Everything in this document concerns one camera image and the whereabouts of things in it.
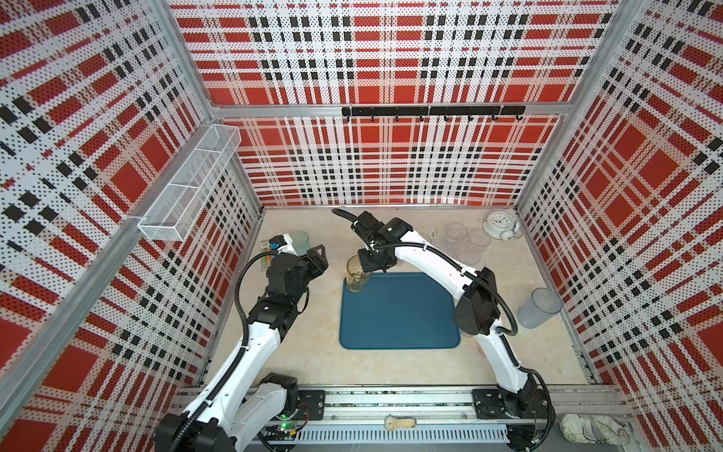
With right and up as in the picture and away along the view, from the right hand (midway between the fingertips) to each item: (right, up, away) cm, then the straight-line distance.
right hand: (373, 264), depth 87 cm
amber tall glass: (-6, -5, +8) cm, 11 cm away
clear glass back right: (+41, +8, +21) cm, 47 cm away
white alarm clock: (+50, +13, +24) cm, 57 cm away
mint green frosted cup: (-25, +7, +9) cm, 28 cm away
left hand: (-15, +5, -7) cm, 17 cm away
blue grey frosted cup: (+47, -11, -9) cm, 49 cm away
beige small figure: (+5, -38, -17) cm, 42 cm away
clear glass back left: (+31, +11, +18) cm, 37 cm away
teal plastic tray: (+8, -16, +4) cm, 18 cm away
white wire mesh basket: (-66, +19, +4) cm, 68 cm away
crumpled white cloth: (+54, -38, -19) cm, 69 cm away
